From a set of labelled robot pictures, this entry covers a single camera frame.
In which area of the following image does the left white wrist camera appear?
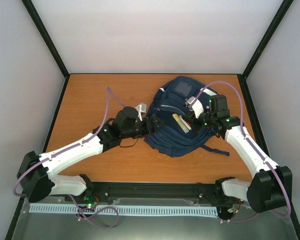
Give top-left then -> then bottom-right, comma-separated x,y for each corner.
135,103 -> 147,121

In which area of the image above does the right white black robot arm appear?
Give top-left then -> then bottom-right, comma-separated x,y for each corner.
184,95 -> 292,216

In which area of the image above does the black frame post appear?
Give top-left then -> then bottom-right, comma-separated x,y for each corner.
21,0 -> 70,79
242,0 -> 294,81

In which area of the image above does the black frame post right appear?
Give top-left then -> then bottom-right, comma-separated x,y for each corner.
242,0 -> 294,81

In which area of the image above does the yellow highlighter clear cap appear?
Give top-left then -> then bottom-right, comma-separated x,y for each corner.
172,113 -> 190,133

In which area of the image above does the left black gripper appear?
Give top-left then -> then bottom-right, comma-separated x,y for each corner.
122,114 -> 166,139

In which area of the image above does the light blue cable duct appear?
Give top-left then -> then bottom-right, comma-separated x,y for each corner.
28,203 -> 218,218

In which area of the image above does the black frame post left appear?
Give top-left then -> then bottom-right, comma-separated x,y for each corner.
21,0 -> 70,79

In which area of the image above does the navy blue student backpack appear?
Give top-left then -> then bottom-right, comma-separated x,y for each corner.
144,76 -> 230,157

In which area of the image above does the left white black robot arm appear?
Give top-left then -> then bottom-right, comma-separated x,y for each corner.
16,106 -> 164,203

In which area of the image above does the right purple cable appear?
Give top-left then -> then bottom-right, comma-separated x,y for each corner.
192,81 -> 292,224

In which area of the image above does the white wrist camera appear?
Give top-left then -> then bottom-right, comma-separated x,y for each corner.
185,96 -> 204,119
135,103 -> 147,121

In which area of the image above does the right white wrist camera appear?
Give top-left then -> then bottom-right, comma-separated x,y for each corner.
185,96 -> 204,119

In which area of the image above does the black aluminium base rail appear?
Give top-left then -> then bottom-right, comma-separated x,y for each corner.
22,181 -> 290,204

